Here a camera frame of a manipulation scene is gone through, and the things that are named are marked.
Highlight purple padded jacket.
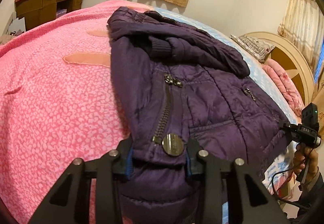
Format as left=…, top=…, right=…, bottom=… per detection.
left=108, top=6, right=289, bottom=223

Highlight person right hand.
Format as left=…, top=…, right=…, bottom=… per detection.
left=293, top=143, right=319, bottom=184

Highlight pink folded quilt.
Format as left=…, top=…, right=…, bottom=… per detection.
left=262, top=58, right=305, bottom=117

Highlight cream wooden headboard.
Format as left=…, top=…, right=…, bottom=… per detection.
left=246, top=32, right=315, bottom=106

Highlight pink and blue bedspread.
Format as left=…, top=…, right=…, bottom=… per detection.
left=0, top=0, right=302, bottom=224

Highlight grey patterned pillow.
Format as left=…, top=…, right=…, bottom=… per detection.
left=231, top=34, right=275, bottom=63

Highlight beige side curtain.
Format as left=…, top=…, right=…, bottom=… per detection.
left=277, top=0, right=323, bottom=72

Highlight brown wooden desk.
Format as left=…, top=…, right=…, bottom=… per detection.
left=15, top=0, right=82, bottom=31

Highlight black cable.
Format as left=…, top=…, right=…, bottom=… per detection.
left=270, top=147, right=313, bottom=210

